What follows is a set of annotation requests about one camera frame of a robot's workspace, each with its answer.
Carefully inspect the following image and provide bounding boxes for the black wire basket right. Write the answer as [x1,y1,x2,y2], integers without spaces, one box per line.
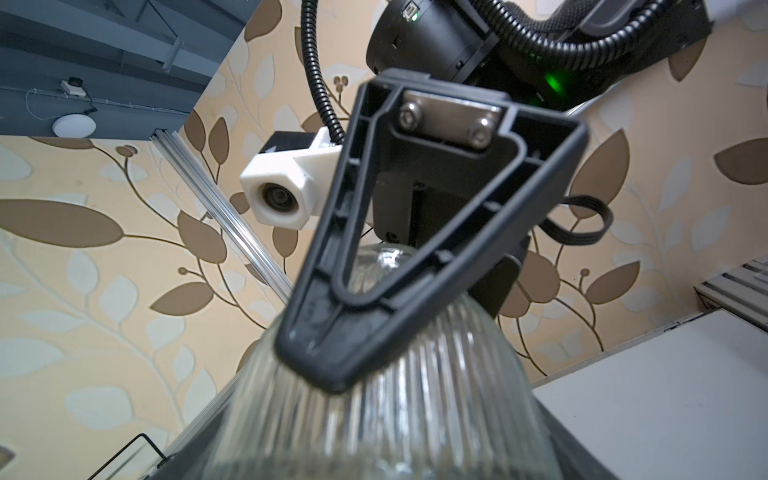
[88,433,170,480]

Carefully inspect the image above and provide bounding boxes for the ribbed glass jar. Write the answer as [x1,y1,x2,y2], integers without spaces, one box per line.
[202,244,561,479]

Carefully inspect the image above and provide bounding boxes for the aluminium frame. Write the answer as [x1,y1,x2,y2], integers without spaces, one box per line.
[151,129,293,305]

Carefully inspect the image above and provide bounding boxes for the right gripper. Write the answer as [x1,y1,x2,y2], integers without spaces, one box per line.
[275,69,588,394]

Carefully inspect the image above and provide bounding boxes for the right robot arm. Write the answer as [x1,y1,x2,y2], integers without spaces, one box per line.
[275,1,715,394]

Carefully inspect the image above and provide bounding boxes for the round ceiling lamp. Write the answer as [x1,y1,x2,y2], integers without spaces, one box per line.
[51,113,97,139]

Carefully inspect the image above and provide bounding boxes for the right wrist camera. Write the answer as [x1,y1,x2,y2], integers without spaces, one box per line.
[239,127,341,230]

